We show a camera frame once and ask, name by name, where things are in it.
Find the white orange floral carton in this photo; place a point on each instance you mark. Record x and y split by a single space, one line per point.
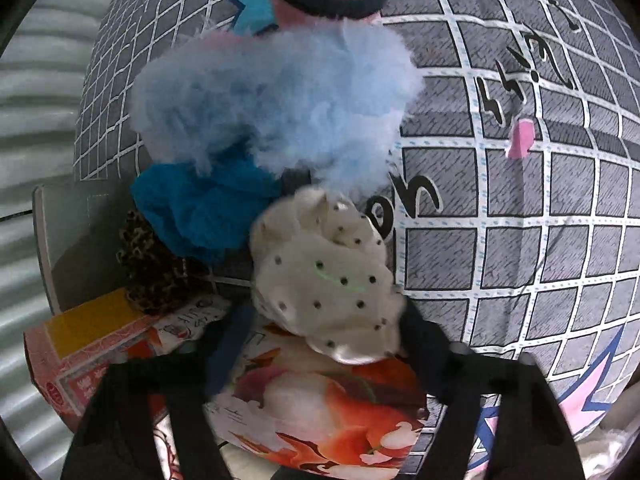
320 410

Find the grey cardboard box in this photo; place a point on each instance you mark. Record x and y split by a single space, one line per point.
75 240

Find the leopard print scrunchie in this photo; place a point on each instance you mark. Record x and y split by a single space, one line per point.
150 265

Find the white cloth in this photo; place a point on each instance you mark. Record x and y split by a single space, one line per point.
615 455

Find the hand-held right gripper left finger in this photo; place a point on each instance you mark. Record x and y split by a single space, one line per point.
227 355

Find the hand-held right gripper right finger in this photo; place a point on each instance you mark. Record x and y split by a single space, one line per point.
425 350

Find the red patterned carton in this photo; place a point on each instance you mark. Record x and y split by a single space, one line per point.
70 360

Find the teal scrunchie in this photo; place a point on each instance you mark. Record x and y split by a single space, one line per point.
200 210

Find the light blue fluffy scrunchie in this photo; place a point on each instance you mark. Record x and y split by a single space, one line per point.
280 100

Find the grey checked blanket with stars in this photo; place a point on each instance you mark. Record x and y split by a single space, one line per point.
525 235

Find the white polka dot scrunchie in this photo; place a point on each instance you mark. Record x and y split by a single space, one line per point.
325 270

